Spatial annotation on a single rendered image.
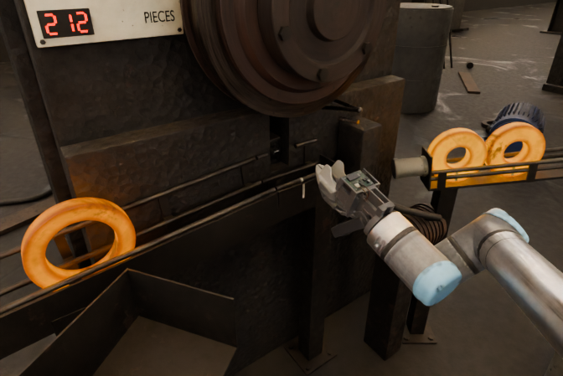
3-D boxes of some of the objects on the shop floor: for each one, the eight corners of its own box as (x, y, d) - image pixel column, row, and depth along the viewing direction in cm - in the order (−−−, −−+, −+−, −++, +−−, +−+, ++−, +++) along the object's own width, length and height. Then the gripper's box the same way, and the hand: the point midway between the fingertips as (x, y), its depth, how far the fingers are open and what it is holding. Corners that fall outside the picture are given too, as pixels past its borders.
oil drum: (358, 101, 379) (368, 3, 338) (399, 91, 409) (411, 0, 368) (408, 119, 335) (426, 8, 295) (449, 105, 366) (470, 4, 325)
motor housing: (353, 342, 136) (369, 216, 112) (395, 313, 148) (417, 193, 123) (382, 370, 127) (405, 239, 103) (424, 337, 138) (454, 212, 114)
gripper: (405, 202, 78) (338, 140, 90) (374, 217, 74) (308, 149, 85) (389, 229, 84) (329, 167, 96) (359, 244, 79) (300, 177, 91)
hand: (319, 171), depth 92 cm, fingers closed
